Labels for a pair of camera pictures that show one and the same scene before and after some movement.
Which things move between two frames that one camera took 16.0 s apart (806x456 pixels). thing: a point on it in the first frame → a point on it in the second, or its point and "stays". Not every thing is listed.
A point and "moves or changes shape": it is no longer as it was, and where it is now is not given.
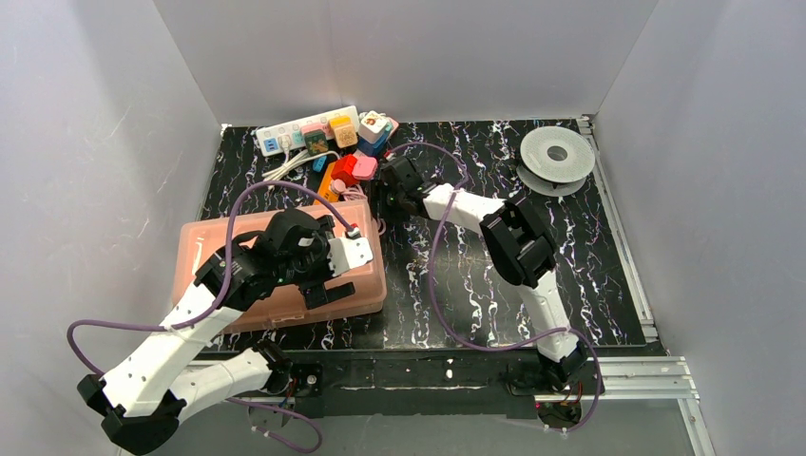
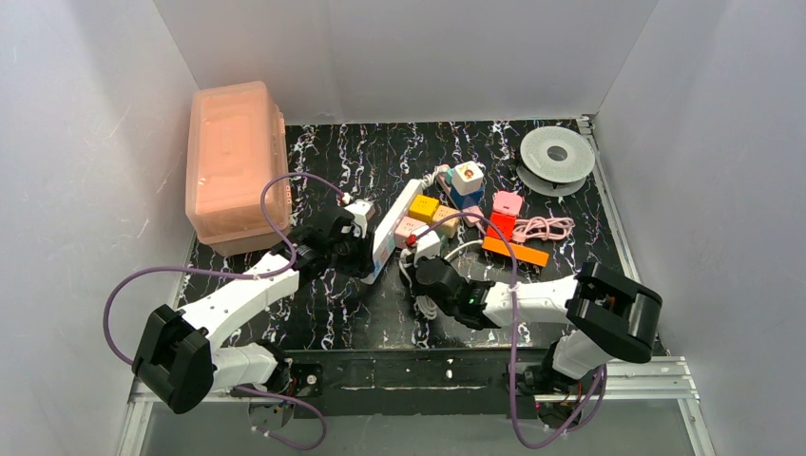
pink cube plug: (365, 168) moves or changes shape
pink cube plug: (315, 126) → (404, 229)
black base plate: (431, 383) stays
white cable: (294, 161) → (425, 305)
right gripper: (391, 185) → (423, 273)
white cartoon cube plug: (372, 126) → (468, 178)
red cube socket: (342, 169) moves or changes shape
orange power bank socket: (325, 186) moves or changes shape
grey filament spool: (555, 161) stays
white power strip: (267, 139) → (385, 236)
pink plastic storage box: (203, 239) → (238, 142)
